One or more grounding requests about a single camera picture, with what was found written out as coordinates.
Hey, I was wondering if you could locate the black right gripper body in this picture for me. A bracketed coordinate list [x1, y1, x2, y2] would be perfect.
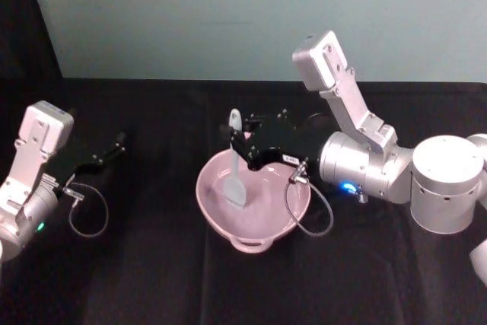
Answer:
[245, 108, 325, 174]

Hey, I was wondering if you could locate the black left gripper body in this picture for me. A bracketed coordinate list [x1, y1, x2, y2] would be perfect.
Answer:
[42, 141, 89, 193]

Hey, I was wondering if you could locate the grey spoon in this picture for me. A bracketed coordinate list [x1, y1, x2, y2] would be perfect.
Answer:
[215, 108, 250, 211]

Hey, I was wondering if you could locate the black table cloth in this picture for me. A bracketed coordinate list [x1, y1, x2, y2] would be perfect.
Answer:
[0, 76, 487, 325]

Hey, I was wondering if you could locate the dark curtain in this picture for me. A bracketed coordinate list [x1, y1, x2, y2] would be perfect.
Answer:
[0, 0, 64, 83]

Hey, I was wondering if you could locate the thin grey left gripper cable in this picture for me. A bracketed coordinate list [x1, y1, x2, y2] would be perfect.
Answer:
[60, 183, 110, 239]

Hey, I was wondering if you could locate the thin grey gripper cable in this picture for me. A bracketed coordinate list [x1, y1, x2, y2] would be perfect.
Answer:
[285, 161, 336, 237]
[60, 183, 110, 239]

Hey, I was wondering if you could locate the pink bowl with handle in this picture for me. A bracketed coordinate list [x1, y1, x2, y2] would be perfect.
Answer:
[195, 148, 313, 255]

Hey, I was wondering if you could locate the thin grey right gripper cable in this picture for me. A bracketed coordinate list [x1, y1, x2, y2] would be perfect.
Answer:
[285, 161, 336, 237]

